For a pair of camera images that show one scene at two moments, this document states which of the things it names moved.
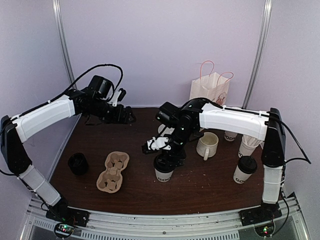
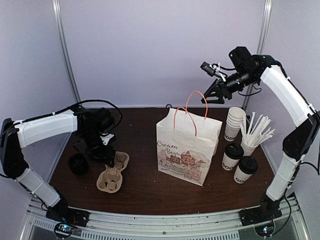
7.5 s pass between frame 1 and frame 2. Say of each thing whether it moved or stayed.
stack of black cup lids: stayed
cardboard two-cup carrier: stayed
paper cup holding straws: stayed
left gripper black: moved
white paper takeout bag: moved
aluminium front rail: stayed
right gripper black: moved
